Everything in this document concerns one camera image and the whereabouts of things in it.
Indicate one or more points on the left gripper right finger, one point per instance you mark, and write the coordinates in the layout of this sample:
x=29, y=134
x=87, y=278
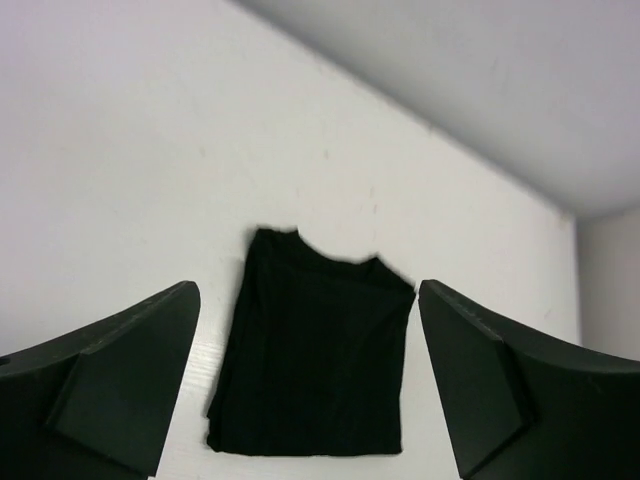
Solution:
x=521, y=404

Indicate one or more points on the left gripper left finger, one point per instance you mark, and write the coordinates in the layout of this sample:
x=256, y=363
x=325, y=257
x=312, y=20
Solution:
x=97, y=402

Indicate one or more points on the black t-shirt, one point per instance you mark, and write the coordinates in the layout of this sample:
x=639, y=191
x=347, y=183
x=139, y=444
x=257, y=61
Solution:
x=314, y=361

